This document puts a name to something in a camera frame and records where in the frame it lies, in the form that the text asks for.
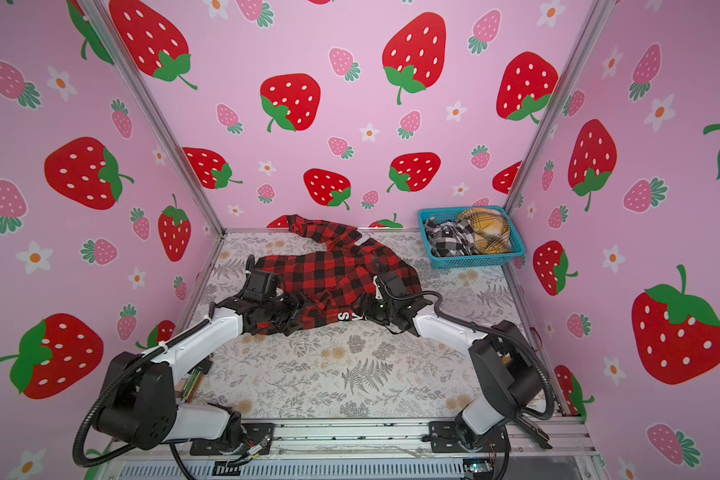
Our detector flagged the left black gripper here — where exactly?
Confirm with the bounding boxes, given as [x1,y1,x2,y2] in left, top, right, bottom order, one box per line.
[263,287,318,334]

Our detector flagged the red black plaid shirt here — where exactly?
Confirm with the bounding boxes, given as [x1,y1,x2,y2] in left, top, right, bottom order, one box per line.
[255,214,422,335]

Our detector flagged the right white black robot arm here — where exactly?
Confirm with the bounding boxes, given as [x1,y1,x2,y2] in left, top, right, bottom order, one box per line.
[357,259,555,451]

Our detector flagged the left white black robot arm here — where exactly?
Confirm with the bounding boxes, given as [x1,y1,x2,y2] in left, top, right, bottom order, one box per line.
[72,292,308,468]

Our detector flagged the white black plaid shirt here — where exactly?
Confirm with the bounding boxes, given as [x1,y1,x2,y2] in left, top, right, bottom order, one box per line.
[424,218,477,258]

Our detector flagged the small tools bundle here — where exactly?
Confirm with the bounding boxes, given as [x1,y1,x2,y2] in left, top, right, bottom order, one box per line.
[181,355,213,403]

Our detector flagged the yellow plaid shirt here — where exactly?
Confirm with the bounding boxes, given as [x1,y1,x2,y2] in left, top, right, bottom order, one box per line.
[458,207,512,255]

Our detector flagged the teal plastic basket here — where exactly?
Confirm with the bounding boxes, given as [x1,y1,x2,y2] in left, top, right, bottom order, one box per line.
[418,206,526,269]

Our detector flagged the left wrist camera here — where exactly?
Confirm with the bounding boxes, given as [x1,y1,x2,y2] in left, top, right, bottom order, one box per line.
[242,255,280,302]

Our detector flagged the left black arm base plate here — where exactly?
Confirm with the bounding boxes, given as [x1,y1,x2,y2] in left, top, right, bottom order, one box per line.
[190,422,275,457]

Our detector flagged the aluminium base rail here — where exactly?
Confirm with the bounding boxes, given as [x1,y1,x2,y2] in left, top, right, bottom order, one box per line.
[104,416,595,463]

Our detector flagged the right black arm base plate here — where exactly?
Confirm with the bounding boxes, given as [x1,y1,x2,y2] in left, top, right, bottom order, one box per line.
[422,420,511,454]

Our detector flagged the black flat bracket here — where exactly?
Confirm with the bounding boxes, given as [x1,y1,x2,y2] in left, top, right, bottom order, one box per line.
[513,416,552,450]

